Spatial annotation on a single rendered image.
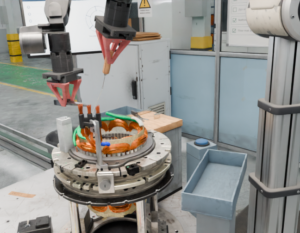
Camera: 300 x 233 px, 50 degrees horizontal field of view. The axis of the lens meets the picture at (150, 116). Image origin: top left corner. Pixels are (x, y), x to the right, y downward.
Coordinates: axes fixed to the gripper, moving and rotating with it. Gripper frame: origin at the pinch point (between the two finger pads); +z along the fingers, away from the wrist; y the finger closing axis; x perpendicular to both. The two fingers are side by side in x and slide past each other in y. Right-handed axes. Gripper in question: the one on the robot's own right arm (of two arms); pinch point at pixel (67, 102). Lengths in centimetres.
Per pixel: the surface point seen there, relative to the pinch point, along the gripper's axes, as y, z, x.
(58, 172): 14.4, 13.7, 8.2
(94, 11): -85, -24, -54
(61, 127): 10.1, 3.3, 7.0
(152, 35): -219, 1, -91
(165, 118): -34.1, 14.0, 14.3
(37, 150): -41, 45, -66
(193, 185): 2.3, 15.8, 39.9
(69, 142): 8.9, 7.6, 7.7
